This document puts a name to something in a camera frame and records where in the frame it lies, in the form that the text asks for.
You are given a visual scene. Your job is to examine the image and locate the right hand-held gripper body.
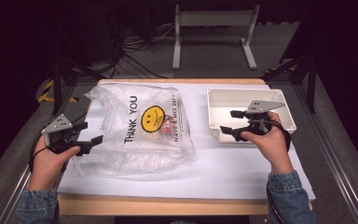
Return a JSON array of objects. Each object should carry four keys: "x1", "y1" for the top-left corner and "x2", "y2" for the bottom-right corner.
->
[{"x1": 233, "y1": 99, "x2": 286, "y2": 143}]

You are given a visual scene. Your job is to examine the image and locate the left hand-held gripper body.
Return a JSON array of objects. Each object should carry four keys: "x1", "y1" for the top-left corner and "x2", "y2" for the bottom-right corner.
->
[{"x1": 40, "y1": 113, "x2": 87, "y2": 157}]

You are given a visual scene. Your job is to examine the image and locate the white plastic bin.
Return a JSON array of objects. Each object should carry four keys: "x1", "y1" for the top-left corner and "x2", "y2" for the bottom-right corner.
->
[{"x1": 206, "y1": 87, "x2": 297, "y2": 145}]

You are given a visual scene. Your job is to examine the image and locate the clear smiley plastic bag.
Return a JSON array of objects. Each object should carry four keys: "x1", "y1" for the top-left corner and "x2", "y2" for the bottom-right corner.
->
[{"x1": 73, "y1": 83, "x2": 197, "y2": 178}]

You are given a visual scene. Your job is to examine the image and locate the small red white object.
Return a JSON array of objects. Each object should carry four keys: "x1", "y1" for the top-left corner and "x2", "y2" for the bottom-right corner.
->
[{"x1": 158, "y1": 114, "x2": 177, "y2": 136}]

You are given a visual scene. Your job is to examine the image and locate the person's left hand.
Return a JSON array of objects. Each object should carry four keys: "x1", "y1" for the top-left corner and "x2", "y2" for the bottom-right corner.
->
[{"x1": 27, "y1": 136, "x2": 82, "y2": 191}]

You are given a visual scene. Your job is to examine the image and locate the person's right hand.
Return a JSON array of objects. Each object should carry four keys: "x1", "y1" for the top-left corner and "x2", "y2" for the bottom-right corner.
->
[{"x1": 240, "y1": 111, "x2": 295, "y2": 175}]

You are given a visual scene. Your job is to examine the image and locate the yellow black floor tape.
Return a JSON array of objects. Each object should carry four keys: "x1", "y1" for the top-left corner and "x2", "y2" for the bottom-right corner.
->
[{"x1": 36, "y1": 78, "x2": 79, "y2": 104}]

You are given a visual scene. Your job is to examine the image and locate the white table sheet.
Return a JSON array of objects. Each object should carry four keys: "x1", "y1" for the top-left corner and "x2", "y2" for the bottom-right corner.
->
[{"x1": 57, "y1": 82, "x2": 317, "y2": 201}]

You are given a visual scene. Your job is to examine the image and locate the black tripod stand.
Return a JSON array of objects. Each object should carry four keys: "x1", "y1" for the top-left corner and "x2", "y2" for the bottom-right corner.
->
[
  {"x1": 260, "y1": 46, "x2": 319, "y2": 115},
  {"x1": 49, "y1": 46, "x2": 106, "y2": 117}
]

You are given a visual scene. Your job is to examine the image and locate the wooden table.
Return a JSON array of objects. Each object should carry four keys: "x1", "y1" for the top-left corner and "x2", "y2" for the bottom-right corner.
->
[{"x1": 57, "y1": 77, "x2": 313, "y2": 217}]

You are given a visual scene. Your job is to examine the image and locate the white metal stand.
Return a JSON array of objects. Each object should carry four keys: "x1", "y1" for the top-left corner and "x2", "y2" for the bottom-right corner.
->
[{"x1": 172, "y1": 3, "x2": 259, "y2": 71}]

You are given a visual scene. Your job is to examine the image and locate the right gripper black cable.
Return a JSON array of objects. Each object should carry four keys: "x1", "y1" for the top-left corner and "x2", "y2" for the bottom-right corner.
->
[{"x1": 269, "y1": 119, "x2": 293, "y2": 152}]

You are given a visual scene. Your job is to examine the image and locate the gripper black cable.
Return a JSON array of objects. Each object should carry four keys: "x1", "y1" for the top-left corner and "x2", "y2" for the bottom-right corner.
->
[
  {"x1": 27, "y1": 129, "x2": 50, "y2": 174},
  {"x1": 269, "y1": 119, "x2": 293, "y2": 152}
]

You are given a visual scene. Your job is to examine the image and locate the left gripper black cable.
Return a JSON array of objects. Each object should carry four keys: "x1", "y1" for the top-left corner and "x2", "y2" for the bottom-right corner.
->
[{"x1": 27, "y1": 129, "x2": 50, "y2": 174}]

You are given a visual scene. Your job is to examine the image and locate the aluminium frame rail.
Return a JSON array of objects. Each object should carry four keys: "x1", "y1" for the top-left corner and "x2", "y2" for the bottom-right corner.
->
[
  {"x1": 293, "y1": 83, "x2": 358, "y2": 224},
  {"x1": 0, "y1": 172, "x2": 33, "y2": 224}
]

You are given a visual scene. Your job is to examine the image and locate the black floor cables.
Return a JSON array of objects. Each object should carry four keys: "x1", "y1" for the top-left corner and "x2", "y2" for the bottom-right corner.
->
[{"x1": 103, "y1": 21, "x2": 176, "y2": 79}]

